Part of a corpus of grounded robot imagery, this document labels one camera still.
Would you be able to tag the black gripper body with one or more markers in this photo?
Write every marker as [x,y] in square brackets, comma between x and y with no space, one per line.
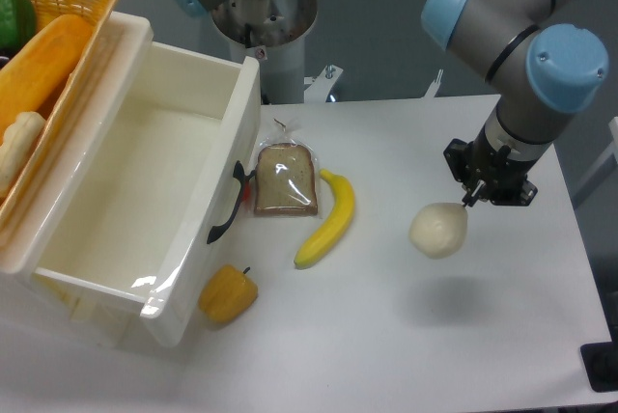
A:
[506,179]

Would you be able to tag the pale white pear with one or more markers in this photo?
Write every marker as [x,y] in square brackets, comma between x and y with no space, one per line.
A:
[439,230]

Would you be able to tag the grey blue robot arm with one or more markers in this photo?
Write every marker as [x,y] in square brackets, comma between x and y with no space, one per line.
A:
[545,74]

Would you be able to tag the open upper white drawer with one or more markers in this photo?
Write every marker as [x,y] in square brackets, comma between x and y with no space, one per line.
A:
[135,233]

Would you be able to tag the white drawer cabinet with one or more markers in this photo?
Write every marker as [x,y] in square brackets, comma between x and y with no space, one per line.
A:
[91,106]

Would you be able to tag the yellow banana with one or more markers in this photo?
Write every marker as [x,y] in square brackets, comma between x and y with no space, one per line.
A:
[332,229]

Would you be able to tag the bagged bread slice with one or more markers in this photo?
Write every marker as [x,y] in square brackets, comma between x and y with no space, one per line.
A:
[285,175]

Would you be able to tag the black device at table edge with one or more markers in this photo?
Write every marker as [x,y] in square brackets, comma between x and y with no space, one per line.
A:
[600,363]

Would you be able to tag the small red object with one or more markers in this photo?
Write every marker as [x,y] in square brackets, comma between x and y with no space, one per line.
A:
[247,190]

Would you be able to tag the yellow bell pepper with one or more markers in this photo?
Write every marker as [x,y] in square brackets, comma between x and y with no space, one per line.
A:
[228,293]

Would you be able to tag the pale yellow toy food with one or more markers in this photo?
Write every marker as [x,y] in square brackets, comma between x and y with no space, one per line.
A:
[18,139]

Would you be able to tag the orange baguette loaf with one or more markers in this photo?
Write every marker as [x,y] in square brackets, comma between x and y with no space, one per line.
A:
[39,68]

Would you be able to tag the yellow plastic basket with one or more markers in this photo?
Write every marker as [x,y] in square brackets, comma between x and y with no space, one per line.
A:
[56,108]

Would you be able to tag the green bell pepper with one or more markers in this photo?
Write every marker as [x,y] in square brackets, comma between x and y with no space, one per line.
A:
[18,24]

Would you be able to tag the white table bracket right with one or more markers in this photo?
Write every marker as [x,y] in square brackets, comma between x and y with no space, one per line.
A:
[434,86]

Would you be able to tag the white table bracket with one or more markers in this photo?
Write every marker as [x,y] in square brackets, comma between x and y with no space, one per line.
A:
[434,86]
[323,87]

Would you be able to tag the white frame right edge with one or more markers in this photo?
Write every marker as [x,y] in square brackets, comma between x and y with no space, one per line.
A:
[599,171]

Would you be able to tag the white table bracket left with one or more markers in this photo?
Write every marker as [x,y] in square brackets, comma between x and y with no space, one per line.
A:
[323,87]

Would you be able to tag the black drawer handle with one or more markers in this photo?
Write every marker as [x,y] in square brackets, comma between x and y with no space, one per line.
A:
[233,202]

